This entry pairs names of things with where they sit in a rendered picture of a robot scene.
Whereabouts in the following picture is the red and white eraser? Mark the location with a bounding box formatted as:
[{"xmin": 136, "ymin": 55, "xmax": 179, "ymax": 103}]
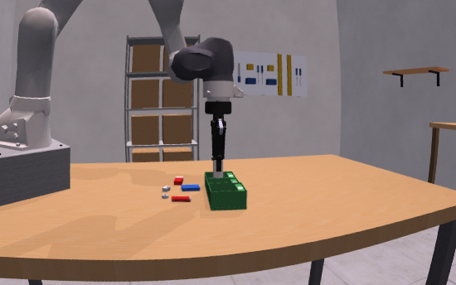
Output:
[{"xmin": 174, "ymin": 176, "xmax": 183, "ymax": 186}]

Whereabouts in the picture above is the red aa battery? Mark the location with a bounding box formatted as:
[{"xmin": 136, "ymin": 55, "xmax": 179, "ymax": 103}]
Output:
[{"xmin": 172, "ymin": 196, "xmax": 192, "ymax": 202}]

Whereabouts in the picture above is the green three-compartment bin rack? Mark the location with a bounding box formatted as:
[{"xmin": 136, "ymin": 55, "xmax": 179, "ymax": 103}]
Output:
[{"xmin": 205, "ymin": 171, "xmax": 247, "ymax": 210}]

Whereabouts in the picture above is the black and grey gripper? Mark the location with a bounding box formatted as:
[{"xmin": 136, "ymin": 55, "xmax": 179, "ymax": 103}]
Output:
[{"xmin": 205, "ymin": 101, "xmax": 231, "ymax": 178}]

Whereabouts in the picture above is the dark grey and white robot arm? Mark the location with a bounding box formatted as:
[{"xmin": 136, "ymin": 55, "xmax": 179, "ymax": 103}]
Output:
[{"xmin": 0, "ymin": 0, "xmax": 244, "ymax": 151}]

